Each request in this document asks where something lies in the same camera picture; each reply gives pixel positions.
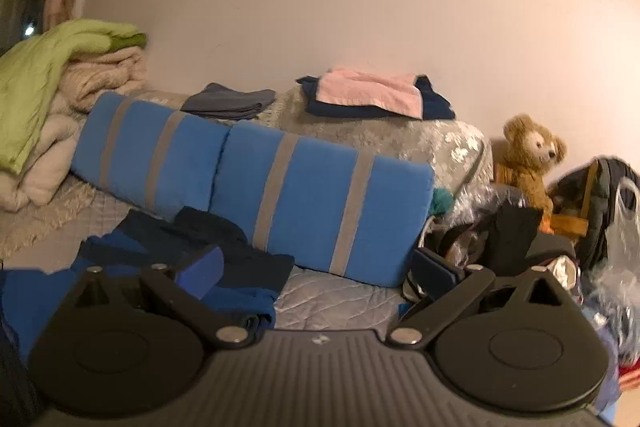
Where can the blue fleece jacket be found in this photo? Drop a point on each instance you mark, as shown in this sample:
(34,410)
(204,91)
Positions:
(245,267)

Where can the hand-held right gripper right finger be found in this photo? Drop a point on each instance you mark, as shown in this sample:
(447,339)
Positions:
(435,274)

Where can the pale folded towel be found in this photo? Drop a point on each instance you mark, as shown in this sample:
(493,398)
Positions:
(370,89)

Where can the light green blanket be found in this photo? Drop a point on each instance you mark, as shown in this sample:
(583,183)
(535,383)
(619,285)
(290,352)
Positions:
(35,82)

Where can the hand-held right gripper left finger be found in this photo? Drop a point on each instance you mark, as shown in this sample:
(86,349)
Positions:
(202,269)

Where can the grey floral folded quilt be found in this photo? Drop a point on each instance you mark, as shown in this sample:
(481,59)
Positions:
(435,142)

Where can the teal cloth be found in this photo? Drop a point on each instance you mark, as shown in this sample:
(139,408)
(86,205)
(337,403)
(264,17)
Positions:
(442,202)

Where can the blue grey-striped pillow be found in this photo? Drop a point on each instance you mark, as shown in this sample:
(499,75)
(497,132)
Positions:
(315,197)
(145,152)

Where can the brown teddy bear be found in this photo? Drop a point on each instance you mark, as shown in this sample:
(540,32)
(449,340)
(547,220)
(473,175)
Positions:
(530,157)

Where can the grey lace-trimmed bedspread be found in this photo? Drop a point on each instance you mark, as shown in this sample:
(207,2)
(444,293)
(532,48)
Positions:
(340,302)

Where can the grey folded cloth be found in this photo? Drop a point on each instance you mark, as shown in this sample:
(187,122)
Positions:
(230,99)

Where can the white quilted comforter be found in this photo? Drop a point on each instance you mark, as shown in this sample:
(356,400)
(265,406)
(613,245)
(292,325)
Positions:
(40,177)

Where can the clear plastic bag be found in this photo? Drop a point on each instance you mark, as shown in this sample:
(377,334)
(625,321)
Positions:
(625,227)

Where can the navy folded garment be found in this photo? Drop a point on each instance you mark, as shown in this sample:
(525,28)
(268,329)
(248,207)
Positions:
(440,99)

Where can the black bag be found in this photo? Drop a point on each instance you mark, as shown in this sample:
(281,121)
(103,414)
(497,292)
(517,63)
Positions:
(575,187)

